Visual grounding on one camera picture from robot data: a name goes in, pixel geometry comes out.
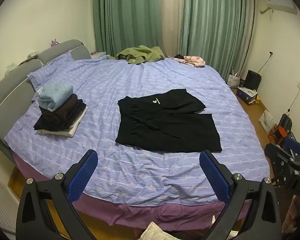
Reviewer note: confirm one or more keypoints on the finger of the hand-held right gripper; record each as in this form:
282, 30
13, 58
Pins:
277, 157
295, 146

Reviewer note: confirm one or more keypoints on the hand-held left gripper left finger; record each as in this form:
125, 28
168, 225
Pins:
83, 177

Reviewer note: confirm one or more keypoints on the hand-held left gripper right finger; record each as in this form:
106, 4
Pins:
215, 177

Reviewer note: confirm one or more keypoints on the black pants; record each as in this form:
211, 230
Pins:
165, 127

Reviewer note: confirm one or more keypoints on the person's right forearm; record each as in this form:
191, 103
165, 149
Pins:
298, 215

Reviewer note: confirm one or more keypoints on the orange and black device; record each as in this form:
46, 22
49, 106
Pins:
281, 130

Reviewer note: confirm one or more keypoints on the white plastic bag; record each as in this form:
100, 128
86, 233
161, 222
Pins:
267, 122

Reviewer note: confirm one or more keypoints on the black folded garment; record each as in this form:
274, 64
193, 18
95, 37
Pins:
52, 126

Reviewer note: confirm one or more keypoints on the magenta bed sheet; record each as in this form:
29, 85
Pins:
140, 212

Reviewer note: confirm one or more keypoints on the dark brown folded garment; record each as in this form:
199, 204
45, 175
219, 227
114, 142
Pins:
62, 112

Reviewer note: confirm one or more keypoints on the dark blue cardboard box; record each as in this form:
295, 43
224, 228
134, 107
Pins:
246, 95

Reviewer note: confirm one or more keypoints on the black heater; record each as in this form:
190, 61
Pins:
252, 80

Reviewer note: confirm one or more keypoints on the white quilted mat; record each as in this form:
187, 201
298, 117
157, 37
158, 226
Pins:
156, 233

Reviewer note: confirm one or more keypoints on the light blue folded garment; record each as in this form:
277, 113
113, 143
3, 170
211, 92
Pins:
56, 95

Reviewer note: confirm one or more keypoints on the purple striped bed cover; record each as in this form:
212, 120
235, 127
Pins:
140, 80

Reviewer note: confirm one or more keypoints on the purple striped pillow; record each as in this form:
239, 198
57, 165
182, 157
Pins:
52, 67

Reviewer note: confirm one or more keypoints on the grey padded headboard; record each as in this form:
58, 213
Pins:
12, 85

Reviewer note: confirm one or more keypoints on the pink printed cloth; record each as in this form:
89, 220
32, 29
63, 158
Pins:
191, 60

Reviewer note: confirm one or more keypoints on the bedside table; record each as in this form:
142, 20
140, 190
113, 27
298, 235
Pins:
98, 54

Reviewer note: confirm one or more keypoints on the olive green garment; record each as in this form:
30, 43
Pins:
142, 53

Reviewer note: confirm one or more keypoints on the small purple toy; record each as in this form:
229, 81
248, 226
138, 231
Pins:
54, 42

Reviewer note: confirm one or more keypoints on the air conditioner pipe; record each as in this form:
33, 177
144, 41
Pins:
266, 10

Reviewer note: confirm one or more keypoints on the white air conditioner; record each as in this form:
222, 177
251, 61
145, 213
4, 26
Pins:
281, 3

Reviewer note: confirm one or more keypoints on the green curtain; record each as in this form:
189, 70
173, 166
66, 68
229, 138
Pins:
212, 25
125, 17

